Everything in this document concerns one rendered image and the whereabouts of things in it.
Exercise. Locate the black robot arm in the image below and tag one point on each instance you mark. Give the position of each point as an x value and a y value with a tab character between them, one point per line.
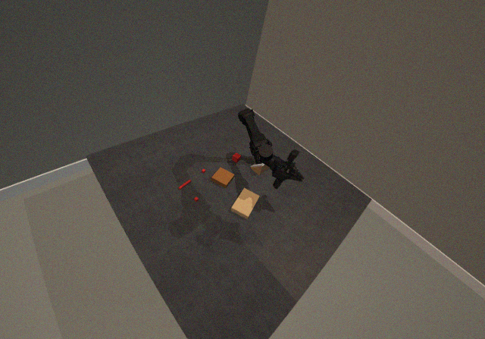
261	148

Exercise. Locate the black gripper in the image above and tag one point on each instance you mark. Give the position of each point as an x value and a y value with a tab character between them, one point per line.
289	165

